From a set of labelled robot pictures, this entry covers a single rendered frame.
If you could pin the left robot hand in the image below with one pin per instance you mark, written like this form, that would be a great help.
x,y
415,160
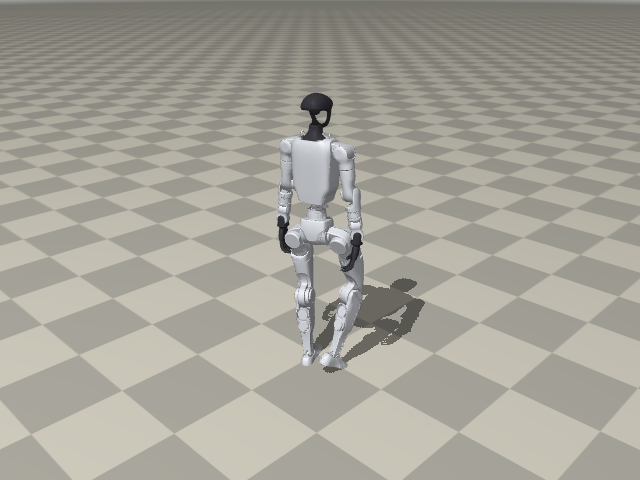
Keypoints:
x,y
282,231

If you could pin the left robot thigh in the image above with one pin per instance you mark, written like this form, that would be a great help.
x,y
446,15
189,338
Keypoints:
x,y
302,257

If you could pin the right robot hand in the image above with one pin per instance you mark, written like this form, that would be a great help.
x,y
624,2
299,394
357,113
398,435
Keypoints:
x,y
354,253

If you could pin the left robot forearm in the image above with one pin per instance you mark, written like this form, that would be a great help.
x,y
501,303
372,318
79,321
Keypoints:
x,y
284,204

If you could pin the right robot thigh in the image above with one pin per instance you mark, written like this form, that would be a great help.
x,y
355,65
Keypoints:
x,y
339,241

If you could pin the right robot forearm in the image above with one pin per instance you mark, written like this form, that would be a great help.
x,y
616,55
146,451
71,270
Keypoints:
x,y
354,214

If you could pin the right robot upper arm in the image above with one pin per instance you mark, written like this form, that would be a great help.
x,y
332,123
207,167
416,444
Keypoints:
x,y
344,154

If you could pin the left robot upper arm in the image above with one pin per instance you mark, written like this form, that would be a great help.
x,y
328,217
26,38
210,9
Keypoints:
x,y
286,163

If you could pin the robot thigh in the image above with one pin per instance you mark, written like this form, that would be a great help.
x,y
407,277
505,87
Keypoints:
x,y
302,257
339,241

